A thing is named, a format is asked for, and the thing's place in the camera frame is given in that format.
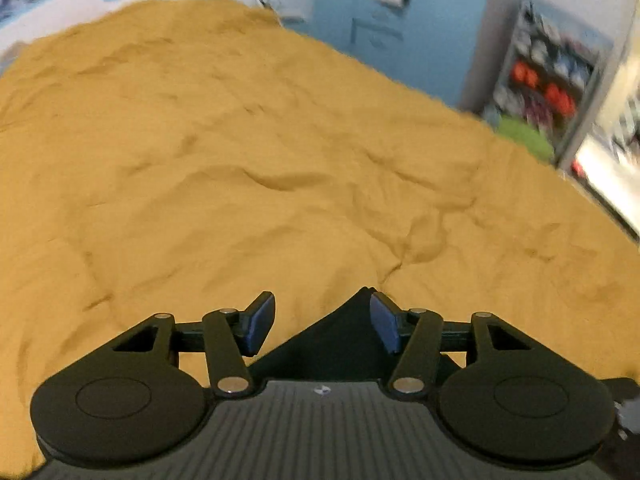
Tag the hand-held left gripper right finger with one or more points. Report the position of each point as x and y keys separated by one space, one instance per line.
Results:
x=382 y=321

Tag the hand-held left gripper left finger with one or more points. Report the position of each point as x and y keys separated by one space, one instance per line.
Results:
x=260 y=321

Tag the black pants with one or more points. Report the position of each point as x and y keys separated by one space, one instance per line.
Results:
x=335 y=350

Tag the yellow quilted blanket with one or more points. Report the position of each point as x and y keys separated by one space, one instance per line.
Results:
x=225 y=160

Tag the green cloth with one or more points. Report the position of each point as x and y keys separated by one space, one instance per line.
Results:
x=527 y=137

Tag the white panel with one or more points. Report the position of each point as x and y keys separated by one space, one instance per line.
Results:
x=612 y=175

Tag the blue and white wardrobe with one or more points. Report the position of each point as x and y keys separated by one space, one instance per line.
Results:
x=440 y=35

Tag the shoe rack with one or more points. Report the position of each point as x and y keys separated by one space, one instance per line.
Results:
x=550 y=75

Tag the bedside table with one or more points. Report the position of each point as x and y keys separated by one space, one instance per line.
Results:
x=285 y=12

